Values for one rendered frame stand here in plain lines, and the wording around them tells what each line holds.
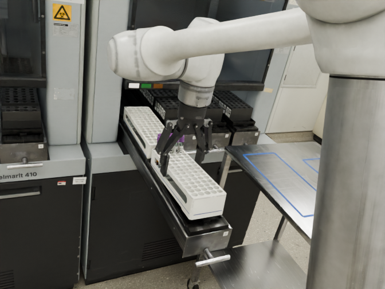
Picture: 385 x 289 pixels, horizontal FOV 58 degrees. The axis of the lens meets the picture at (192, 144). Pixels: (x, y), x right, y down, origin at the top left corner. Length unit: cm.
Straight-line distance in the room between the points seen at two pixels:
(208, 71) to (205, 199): 31
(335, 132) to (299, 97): 306
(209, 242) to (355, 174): 63
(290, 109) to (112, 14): 247
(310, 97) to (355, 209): 317
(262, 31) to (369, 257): 40
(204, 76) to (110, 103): 52
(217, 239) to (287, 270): 79
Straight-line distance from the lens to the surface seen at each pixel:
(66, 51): 119
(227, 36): 64
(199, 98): 88
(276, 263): 170
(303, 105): 350
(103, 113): 129
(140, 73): 76
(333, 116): 36
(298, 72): 327
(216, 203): 90
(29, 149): 122
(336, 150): 36
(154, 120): 128
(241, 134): 148
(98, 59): 122
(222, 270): 157
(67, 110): 126
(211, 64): 85
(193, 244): 91
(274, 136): 344
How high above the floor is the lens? 140
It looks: 28 degrees down
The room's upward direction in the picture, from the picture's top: 12 degrees clockwise
